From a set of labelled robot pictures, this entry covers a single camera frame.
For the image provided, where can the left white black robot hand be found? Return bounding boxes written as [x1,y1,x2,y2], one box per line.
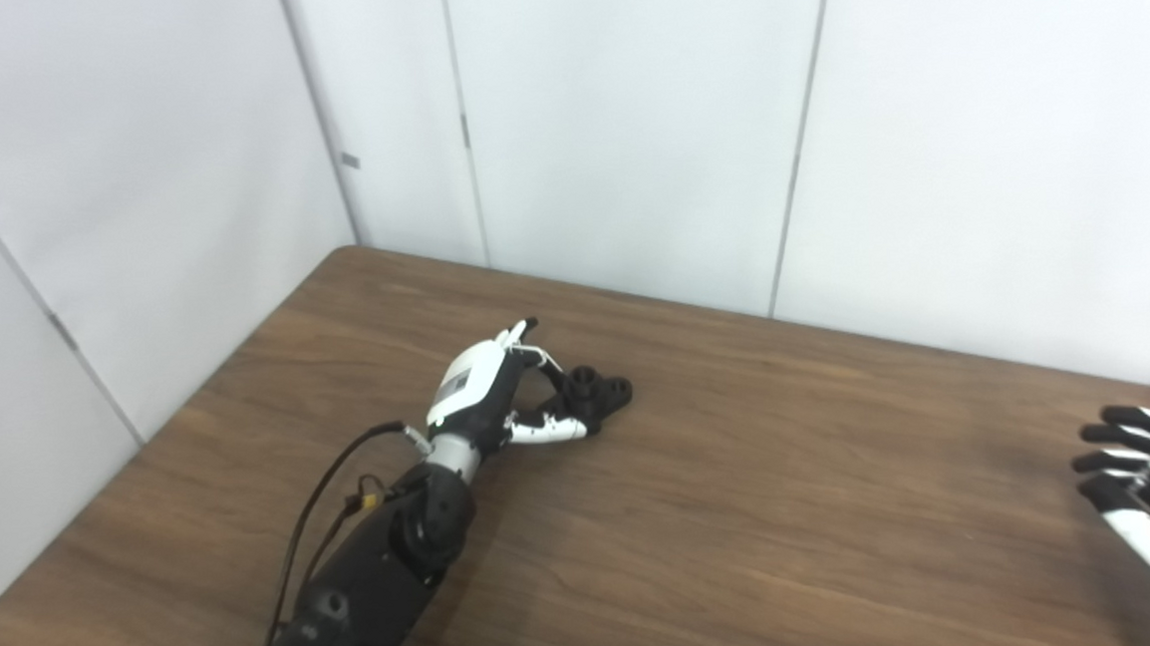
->
[420,314,592,463]

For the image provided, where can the black flanged holder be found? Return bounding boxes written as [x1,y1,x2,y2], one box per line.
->
[536,363,637,442]

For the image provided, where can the thin wire with yellow plug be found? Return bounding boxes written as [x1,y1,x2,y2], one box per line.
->
[285,475,394,621]

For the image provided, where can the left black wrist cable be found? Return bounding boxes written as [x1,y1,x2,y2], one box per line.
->
[250,419,445,646]

